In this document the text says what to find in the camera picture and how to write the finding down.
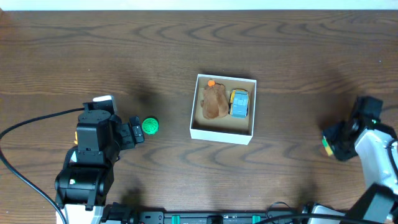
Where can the orange rubber duck toy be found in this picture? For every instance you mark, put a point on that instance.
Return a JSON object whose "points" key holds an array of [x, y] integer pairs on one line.
{"points": [[75, 137]]}

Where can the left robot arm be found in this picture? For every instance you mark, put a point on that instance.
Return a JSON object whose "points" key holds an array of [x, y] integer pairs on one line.
{"points": [[88, 171]]}

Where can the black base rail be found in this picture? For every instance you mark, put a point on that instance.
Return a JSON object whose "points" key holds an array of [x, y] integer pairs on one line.
{"points": [[214, 218]]}

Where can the multicolour puzzle cube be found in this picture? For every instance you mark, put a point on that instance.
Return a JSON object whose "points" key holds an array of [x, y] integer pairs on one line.
{"points": [[327, 147]]}

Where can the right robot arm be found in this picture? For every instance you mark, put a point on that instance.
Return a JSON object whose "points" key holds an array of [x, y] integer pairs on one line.
{"points": [[364, 136]]}

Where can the white cardboard box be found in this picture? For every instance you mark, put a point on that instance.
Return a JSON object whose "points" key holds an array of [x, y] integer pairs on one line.
{"points": [[227, 129]]}

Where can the green round disc toy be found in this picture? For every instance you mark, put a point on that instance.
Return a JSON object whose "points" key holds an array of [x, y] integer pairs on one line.
{"points": [[150, 126]]}

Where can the yellow grey toy truck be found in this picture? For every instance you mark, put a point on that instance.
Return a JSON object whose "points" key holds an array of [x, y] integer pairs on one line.
{"points": [[239, 103]]}

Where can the brown plush bear toy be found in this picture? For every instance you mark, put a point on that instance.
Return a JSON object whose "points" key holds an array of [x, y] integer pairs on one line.
{"points": [[214, 104]]}

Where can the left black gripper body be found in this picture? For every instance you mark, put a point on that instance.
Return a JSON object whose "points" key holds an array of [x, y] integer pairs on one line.
{"points": [[127, 135]]}

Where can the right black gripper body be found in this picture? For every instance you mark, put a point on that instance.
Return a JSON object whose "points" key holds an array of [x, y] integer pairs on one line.
{"points": [[337, 144]]}

